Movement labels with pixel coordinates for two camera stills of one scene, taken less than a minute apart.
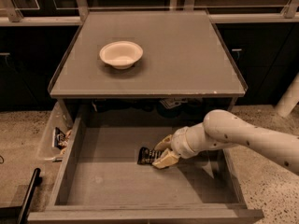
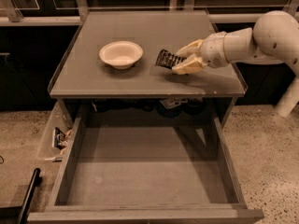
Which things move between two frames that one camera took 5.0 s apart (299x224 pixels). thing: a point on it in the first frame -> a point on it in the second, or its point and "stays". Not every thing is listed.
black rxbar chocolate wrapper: x=147 y=156 -> x=165 y=59
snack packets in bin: x=61 y=139 stays
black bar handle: x=24 y=213 stays
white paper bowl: x=121 y=54 stays
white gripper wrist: x=178 y=142 -> x=212 y=49
